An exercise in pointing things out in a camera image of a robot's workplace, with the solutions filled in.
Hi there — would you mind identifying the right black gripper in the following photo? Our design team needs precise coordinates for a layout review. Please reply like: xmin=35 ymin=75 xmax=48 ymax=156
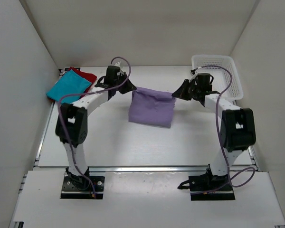
xmin=173 ymin=80 xmax=202 ymax=102

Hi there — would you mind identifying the lavender t-shirt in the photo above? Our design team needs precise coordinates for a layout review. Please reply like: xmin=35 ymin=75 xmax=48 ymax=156
xmin=128 ymin=87 xmax=176 ymax=128

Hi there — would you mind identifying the red t-shirt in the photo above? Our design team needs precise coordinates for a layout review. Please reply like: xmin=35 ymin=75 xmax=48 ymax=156
xmin=69 ymin=67 xmax=97 ymax=84

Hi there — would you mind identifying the teal t-shirt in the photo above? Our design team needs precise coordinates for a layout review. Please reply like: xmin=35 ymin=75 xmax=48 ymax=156
xmin=46 ymin=70 xmax=92 ymax=102

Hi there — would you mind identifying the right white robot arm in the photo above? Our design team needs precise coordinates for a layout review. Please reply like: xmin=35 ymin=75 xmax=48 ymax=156
xmin=172 ymin=70 xmax=256 ymax=190

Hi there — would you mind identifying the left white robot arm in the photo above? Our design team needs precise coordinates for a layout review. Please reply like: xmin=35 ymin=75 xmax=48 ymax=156
xmin=55 ymin=62 xmax=136 ymax=190

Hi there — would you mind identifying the white plastic laundry basket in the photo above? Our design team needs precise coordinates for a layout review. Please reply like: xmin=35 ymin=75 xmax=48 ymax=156
xmin=191 ymin=55 xmax=244 ymax=102

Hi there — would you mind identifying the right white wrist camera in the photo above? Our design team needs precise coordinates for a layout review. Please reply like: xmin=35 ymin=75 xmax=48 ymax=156
xmin=190 ymin=67 xmax=201 ymax=82

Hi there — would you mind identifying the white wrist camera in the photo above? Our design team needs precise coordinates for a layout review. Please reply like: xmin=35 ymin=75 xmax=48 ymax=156
xmin=190 ymin=67 xmax=201 ymax=82
xmin=111 ymin=61 xmax=123 ymax=69

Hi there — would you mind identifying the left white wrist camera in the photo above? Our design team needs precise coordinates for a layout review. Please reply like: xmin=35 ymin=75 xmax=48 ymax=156
xmin=111 ymin=61 xmax=123 ymax=69

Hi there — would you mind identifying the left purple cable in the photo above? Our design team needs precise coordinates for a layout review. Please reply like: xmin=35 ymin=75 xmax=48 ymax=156
xmin=57 ymin=56 xmax=133 ymax=199

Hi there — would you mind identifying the purple cable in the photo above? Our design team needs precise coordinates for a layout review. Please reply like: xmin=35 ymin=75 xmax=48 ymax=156
xmin=57 ymin=56 xmax=133 ymax=199
xmin=191 ymin=66 xmax=256 ymax=197

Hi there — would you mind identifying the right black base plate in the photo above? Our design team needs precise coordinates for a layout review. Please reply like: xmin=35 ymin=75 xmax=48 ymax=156
xmin=177 ymin=170 xmax=235 ymax=201

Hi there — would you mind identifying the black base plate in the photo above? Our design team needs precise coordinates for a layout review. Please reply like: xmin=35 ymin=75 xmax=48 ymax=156
xmin=177 ymin=170 xmax=235 ymax=201
xmin=60 ymin=173 xmax=105 ymax=200

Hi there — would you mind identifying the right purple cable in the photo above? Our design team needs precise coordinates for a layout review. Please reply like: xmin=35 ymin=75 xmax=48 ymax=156
xmin=191 ymin=66 xmax=256 ymax=197

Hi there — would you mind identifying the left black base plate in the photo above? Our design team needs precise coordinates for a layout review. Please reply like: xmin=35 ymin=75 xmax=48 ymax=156
xmin=60 ymin=173 xmax=105 ymax=200

